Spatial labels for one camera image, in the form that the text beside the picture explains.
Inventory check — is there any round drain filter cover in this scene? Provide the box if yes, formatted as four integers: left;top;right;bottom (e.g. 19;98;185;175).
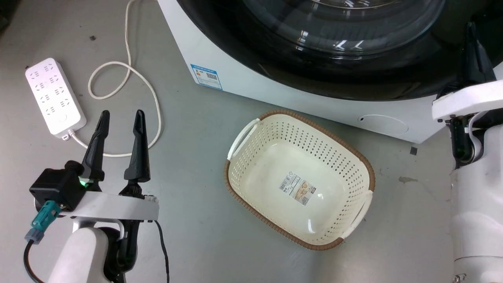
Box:
357;114;409;136

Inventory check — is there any white power cord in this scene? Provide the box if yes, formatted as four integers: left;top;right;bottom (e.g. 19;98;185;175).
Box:
70;0;162;158

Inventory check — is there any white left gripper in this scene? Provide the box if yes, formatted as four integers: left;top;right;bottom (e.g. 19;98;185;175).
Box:
35;109;160;223

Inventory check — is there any black round glass washer door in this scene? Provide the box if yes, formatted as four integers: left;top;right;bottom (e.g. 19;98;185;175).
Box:
176;0;503;101

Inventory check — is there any teal plug camera cable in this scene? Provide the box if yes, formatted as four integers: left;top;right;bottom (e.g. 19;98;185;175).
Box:
23;200;62;283

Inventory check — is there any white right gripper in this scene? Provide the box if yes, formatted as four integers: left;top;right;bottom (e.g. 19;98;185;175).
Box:
431;22;503;123

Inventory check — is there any paper barcode label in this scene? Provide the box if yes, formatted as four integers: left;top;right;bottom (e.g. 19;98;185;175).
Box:
279;171;317;206

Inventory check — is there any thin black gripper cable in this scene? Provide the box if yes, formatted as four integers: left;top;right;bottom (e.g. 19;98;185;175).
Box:
154;220;171;283

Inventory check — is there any cream perforated laundry basket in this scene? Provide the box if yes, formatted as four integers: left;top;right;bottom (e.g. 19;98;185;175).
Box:
224;109;376;251

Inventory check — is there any white washing machine body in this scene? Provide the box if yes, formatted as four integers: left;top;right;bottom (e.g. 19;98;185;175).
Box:
157;0;503;144

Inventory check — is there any blue energy label sticker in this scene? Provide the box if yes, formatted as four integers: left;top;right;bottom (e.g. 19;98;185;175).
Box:
190;64;223;91

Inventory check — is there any white power strip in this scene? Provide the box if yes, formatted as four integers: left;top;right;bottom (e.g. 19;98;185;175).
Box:
25;58;87;139

